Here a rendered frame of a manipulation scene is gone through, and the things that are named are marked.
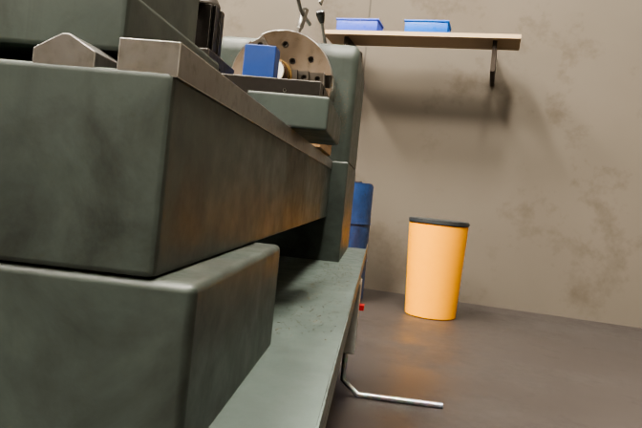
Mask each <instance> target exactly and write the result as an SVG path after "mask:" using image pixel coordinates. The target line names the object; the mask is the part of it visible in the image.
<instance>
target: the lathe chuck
mask: <svg viewBox="0 0 642 428"><path fill-rule="evenodd" d="M263 36H264V38H265V40H266V41H267V43H268V45H269V46H276V47H277V48H278V50H279V51H280V60H282V61H284V62H286V63H287V64H288V65H289V67H290V69H291V70H298V71H309V72H310V73H325V75H330V76H331V87H330V88H325V89H326V91H327V93H328V95H329V97H330V100H331V102H332V100H333V96H334V76H333V72H332V67H331V64H330V61H329V60H328V58H327V56H326V54H325V53H324V51H323V50H322V49H321V47H320V46H319V45H318V44H317V43H316V42H315V41H313V40H312V39H311V38H309V37H308V36H306V35H304V34H302V33H300V32H295V31H290V30H274V31H269V32H264V33H263ZM244 55H245V46H244V47H243V48H242V49H241V50H240V51H239V53H238V54H237V56H236V58H235V60H234V62H233V65H232V69H233V70H234V74H235V75H242V73H243V64H244Z"/></svg>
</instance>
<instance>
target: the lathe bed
mask: <svg viewBox="0 0 642 428"><path fill-rule="evenodd" d="M331 170H332V160H331V159H330V158H329V157H327V156H326V155H325V154H323V153H322V152H321V151H320V150H318V149H317V148H316V147H314V146H313V145H312V144H311V143H309V142H308V141H307V140H305V139H304V138H303V137H301V136H300V135H299V134H298V133H296V132H295V131H294V130H292V129H291V128H290V127H289V126H287V125H286V124H285V123H284V122H283V121H282V120H281V119H279V118H278V117H276V116H275V115H274V114H273V113H271V112H270V111H269V110H268V109H266V108H265V107H264V106H262V105H261V104H260V103H259V102H257V101H256V100H255V99H253V98H252V97H251V96H249V95H248V94H247V93H245V92H244V91H243V90H242V89H240V88H239V87H238V86H237V85H235V84H234V83H233V82H231V81H230V80H229V79H228V78H226V77H225V76H224V75H222V74H221V73H220V72H218V71H217V70H216V69H214V68H213V67H212V66H211V65H209V64H208V63H207V62H206V61H204V60H203V59H202V58H200V57H199V56H198V55H197V54H195V53H194V52H192V51H191V50H190V49H189V48H187V47H186V46H185V45H183V43H182V42H175V41H162V40H150V39H137V38H125V37H121V38H120V39H119V46H118V59H116V58H114V57H112V56H110V55H108V54H107V53H105V52H103V51H102V50H100V49H98V48H96V47H95V46H93V45H91V44H89V43H87V42H85V41H83V40H81V39H79V38H78V37H76V36H74V35H72V34H70V33H61V34H59V35H57V36H55V37H53V38H51V39H49V40H47V41H45V42H43V43H41V44H39V45H37V46H35V47H33V54H32V61H23V60H14V59H12V58H9V57H6V56H4V55H1V54H0V261H4V262H12V263H20V264H28V265H37V266H44V267H53V268H68V269H76V270H85V271H92V272H101V273H109V274H117V275H125V276H134V277H141V278H152V277H155V276H158V275H161V274H164V273H166V272H168V271H171V270H174V269H177V268H182V267H185V266H187V265H190V264H193V263H196V262H199V261H201V260H204V259H206V258H209V257H212V256H215V255H218V254H221V253H224V252H226V251H229V250H231V249H234V248H237V247H240V246H244V245H247V244H250V243H253V242H256V241H259V240H261V239H264V238H266V237H269V236H272V235H275V234H278V233H280V232H283V231H286V230H289V229H292V228H295V227H297V226H299V225H304V224H307V223H310V222H313V221H316V220H318V219H321V218H324V217H326V216H327V208H328V198H329V189H330V179H331Z"/></svg>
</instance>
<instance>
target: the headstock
mask: <svg viewBox="0 0 642 428"><path fill-rule="evenodd" d="M255 39H257V38H249V37H236V36H224V37H223V39H222V48H221V58H222V60H223V61H224V62H225V63H226V64H227V65H228V66H229V67H231V68H232V65H233V63H232V62H234V60H235V58H236V56H237V54H238V53H239V51H240V50H241V49H242V48H243V47H244V45H245V44H246V43H247V42H249V41H250V40H251V41H253V40H255ZM317 44H318V45H319V46H320V47H321V49H322V50H323V51H324V53H325V54H326V56H327V58H328V60H329V61H330V64H331V67H332V71H333V74H334V79H335V94H336V96H335V97H334V99H335V100H334V101H333V107H334V109H335V108H336V109H335V111H336V113H337V114H338V116H339V118H340V120H341V125H340V133H341V135H339V137H340V139H339V143H338V145H332V151H331V155H330V156H327V157H329V158H330V159H331V160H332V161H346V162H347V163H348V164H349V165H350V166H351V167H352V168H353V169H354V170H355V168H356V159H357V149H358V140H359V130H360V120H361V111H362V101H363V92H364V75H363V69H362V62H361V54H360V50H359V49H358V48H357V47H356V46H350V45H337V44H325V43H317ZM231 61H232V62H231ZM230 64H231V65H230ZM343 80H344V81H343ZM347 81H348V82H347ZM336 82H338V83H336ZM350 88H351V89H350ZM344 91H345V92H344ZM347 92H348V93H347ZM341 98H343V99H341ZM340 100H341V102H340ZM338 101H339V102H338ZM347 101H348V102H347ZM344 103H345V104H344ZM337 104H338V105H337ZM342 106H343V107H342ZM347 106H348V107H347ZM345 110H346V111H345ZM345 112H346V113H345ZM340 114H341V115H340ZM342 120H343V122H342ZM344 123H345V124H344ZM342 125H343V127H342ZM345 128H346V129H345ZM341 129H342V130H341ZM343 129H344V130H343ZM342 140H343V141H342Z"/></svg>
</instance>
